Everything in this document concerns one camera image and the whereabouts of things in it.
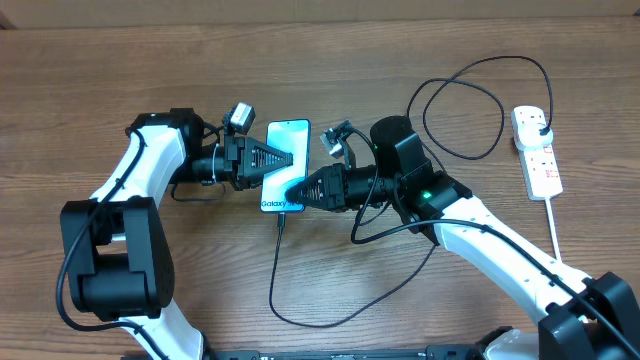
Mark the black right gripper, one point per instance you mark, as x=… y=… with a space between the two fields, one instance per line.
x=337 y=196

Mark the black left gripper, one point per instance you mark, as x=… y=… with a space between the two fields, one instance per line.
x=242 y=155

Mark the blue Galaxy smartphone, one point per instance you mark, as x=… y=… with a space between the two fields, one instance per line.
x=292 y=137

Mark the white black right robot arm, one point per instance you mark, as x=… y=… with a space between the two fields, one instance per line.
x=577 y=316

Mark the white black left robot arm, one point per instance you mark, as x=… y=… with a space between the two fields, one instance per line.
x=117 y=270

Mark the white charger plug adapter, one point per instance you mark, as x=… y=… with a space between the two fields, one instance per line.
x=529 y=137

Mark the white power strip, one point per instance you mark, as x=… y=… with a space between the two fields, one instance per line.
x=539 y=166

